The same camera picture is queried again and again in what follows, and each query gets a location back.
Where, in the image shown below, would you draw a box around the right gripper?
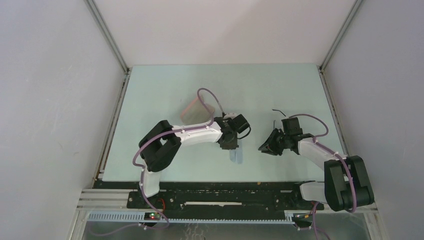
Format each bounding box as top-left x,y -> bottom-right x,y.
258,128 -> 290,156

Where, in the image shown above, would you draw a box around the light blue cleaning cloth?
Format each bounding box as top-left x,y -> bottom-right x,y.
229,140 -> 243,165

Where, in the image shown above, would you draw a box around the pink glasses case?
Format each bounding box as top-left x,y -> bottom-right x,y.
180,95 -> 215,125

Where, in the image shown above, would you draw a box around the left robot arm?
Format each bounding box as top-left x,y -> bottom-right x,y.
132,113 -> 252,208

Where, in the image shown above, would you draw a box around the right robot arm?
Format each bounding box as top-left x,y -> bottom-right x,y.
258,114 -> 375,213

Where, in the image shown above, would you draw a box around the black sunglasses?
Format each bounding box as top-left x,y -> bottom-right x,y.
271,108 -> 288,131

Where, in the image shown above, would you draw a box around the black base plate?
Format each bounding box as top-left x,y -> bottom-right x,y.
92,180 -> 332,220

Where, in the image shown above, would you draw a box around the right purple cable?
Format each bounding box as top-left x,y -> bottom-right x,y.
288,113 -> 358,240

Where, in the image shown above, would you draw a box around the blue toothed cable duct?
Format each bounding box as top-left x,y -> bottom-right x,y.
86,211 -> 299,225

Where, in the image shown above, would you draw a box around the aluminium frame rail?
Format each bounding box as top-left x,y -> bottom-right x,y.
76,189 -> 132,211

